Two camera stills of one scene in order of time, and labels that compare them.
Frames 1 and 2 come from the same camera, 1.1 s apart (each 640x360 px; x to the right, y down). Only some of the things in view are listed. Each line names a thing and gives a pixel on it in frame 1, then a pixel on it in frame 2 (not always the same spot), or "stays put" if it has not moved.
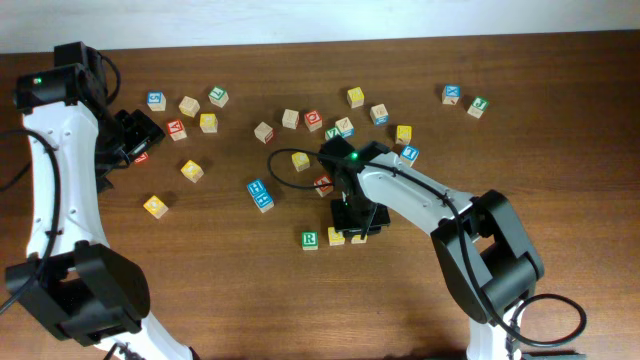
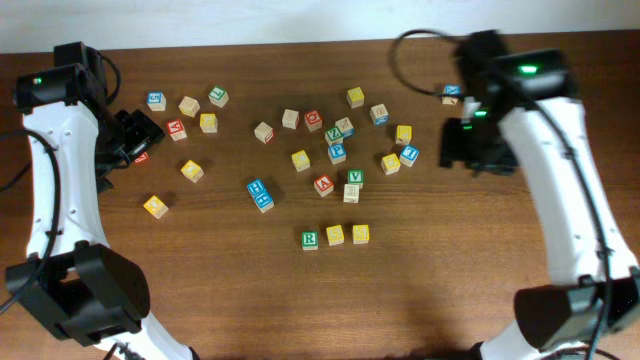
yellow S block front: x=335 y=238 stays put
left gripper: x=145 y=131 stays put
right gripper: x=348 y=226 → x=486 y=161
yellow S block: x=358 y=240 stays put
